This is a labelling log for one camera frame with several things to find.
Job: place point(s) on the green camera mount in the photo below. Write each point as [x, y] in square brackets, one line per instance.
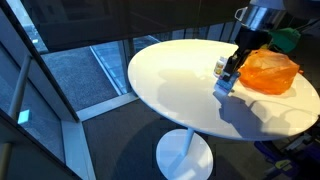
[285, 40]

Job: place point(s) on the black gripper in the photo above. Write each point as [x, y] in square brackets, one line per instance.
[252, 38]

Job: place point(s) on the grey metal window handrail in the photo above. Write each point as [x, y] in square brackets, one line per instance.
[18, 86]

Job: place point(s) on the orange plastic bag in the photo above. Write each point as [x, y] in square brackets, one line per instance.
[268, 71]

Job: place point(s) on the blue mentos container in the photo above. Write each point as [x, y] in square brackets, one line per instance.
[226, 84]

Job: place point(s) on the white round table base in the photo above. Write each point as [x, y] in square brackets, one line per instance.
[184, 156]

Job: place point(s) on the short white bottle orange label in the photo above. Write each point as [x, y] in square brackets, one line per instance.
[219, 66]

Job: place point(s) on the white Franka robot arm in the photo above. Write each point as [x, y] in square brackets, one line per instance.
[261, 13]

